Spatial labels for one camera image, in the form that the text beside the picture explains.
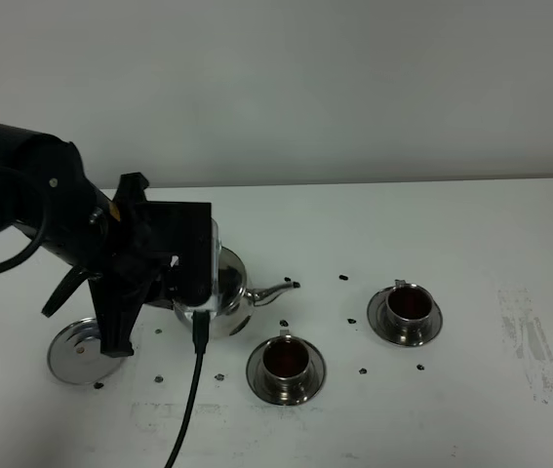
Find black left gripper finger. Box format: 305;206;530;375
42;265;92;318
88;277;152;359

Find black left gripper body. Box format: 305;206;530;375
87;173;178;307

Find stainless steel teapot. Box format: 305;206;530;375
158;246;301;343

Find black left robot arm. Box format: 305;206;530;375
0;124;182;358

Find steel teapot tray saucer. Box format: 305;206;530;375
47;318;125;385

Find near stainless steel teacup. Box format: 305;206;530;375
261;332;311;382

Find stainless steel teacup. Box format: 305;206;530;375
261;332;311;382
385;280;434;330

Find near stainless steel saucer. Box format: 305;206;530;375
246;337;327;407

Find stainless steel saucer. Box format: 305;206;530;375
246;337;327;407
367;285;443;347

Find far stainless steel saucer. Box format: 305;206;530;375
367;285;443;347

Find far stainless steel teacup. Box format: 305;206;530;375
385;280;434;330

